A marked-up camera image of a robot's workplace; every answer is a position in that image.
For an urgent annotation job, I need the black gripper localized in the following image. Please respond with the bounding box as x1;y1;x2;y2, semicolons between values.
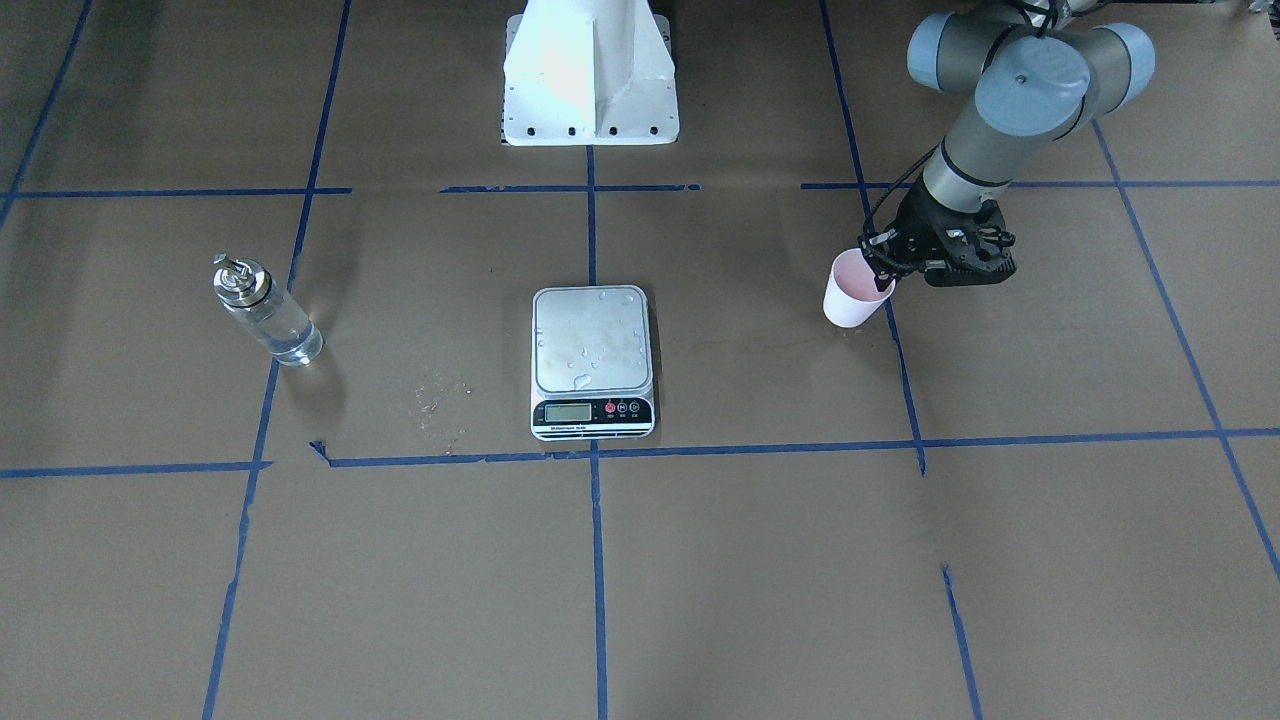
861;186;1018;295

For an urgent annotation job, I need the pink cup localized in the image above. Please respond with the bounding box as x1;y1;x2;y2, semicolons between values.
822;249;896;329

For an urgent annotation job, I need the glass bottle with metal cap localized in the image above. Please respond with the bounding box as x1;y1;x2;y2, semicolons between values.
212;252;324;366

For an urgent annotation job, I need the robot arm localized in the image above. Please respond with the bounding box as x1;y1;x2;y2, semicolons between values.
858;1;1157;292

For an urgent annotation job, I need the digital kitchen scale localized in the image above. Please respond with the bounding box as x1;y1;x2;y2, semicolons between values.
530;284;657;442

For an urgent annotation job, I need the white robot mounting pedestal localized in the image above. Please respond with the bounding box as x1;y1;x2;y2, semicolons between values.
500;1;681;147

